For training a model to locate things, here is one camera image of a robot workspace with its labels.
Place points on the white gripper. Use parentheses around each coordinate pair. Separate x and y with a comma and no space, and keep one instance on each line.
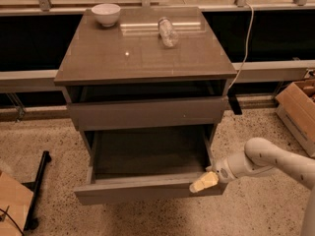
(222,171)

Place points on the grey drawer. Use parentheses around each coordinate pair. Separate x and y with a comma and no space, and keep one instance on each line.
(147,113)
(145,164)

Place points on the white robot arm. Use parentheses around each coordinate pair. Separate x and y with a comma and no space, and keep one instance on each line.
(259,158)

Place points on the grey drawer cabinet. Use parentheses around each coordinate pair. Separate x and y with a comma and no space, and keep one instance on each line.
(129,62)

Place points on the grey top drawer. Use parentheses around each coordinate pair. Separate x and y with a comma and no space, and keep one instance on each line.
(147,113)

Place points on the cardboard box right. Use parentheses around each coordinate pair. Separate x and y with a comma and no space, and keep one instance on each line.
(297,110)

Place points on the cardboard box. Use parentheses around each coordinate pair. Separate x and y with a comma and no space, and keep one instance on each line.
(297,110)
(15,198)

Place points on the clear plastic bottle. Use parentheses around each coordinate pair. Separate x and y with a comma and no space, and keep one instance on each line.
(167,32)

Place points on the white ceramic bowl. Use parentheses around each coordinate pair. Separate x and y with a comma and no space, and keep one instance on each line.
(106,14)

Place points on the cardboard box left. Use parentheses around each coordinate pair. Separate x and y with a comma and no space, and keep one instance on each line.
(15,198)

